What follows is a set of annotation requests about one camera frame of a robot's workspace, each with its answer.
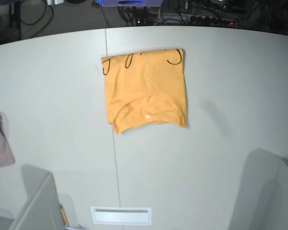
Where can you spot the yellow T-shirt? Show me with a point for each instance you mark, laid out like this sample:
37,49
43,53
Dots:
145,87

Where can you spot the white table slot plate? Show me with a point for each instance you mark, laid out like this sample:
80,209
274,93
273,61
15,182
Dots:
122,215

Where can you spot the purple box with blue oval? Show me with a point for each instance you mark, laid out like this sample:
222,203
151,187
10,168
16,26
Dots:
120,3

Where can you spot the wooden pencil in bin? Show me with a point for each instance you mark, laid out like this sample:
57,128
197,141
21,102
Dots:
64,217

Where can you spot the grey left bin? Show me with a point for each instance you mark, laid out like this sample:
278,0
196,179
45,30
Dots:
42,210

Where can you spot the grey bin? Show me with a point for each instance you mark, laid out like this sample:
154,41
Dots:
42,210
276,216

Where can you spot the grey right bin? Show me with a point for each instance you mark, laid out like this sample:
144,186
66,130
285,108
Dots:
276,216

